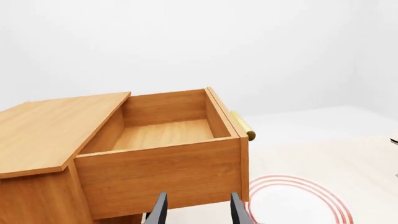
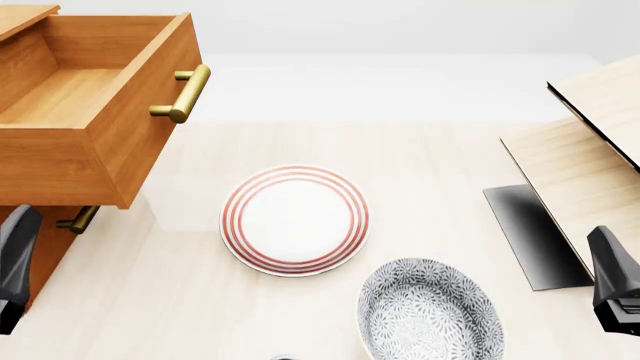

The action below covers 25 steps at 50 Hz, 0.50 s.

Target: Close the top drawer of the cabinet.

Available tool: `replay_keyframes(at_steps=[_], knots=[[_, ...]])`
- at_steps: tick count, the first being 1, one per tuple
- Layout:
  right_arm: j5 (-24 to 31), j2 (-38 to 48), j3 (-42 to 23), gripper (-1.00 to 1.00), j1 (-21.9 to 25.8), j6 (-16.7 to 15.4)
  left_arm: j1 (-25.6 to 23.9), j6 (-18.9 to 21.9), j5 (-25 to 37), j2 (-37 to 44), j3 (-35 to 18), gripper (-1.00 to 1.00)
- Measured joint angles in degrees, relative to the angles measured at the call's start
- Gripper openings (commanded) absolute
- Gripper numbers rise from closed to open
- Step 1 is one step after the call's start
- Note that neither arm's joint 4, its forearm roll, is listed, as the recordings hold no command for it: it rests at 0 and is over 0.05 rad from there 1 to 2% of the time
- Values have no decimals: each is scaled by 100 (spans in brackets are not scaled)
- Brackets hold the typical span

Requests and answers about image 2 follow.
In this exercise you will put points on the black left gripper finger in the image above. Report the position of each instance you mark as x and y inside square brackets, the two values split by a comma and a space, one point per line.
[17, 251]

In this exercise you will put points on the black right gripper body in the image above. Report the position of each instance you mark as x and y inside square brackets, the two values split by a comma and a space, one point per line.
[620, 315]

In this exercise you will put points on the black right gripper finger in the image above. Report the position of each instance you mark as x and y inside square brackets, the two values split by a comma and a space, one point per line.
[612, 262]

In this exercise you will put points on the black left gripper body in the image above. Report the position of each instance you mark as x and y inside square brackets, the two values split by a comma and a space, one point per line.
[9, 317]

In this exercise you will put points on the closed wooden drawer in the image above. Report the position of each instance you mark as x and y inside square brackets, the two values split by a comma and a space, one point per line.
[52, 255]

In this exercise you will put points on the open wooden drawer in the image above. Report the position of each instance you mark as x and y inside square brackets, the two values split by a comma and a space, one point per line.
[60, 93]

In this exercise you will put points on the wooden cabinet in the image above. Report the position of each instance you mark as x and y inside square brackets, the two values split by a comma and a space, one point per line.
[20, 18]

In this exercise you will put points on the pale wood slanted panel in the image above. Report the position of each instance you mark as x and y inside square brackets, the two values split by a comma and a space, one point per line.
[575, 176]

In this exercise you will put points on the pale wood panel, black edge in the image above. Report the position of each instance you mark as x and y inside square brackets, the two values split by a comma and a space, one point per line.
[607, 93]

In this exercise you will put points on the grey patterned bowl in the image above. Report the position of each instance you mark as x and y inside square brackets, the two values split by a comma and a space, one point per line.
[425, 315]

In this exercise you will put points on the white plate with red rings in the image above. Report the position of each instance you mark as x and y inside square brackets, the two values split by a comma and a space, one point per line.
[295, 221]

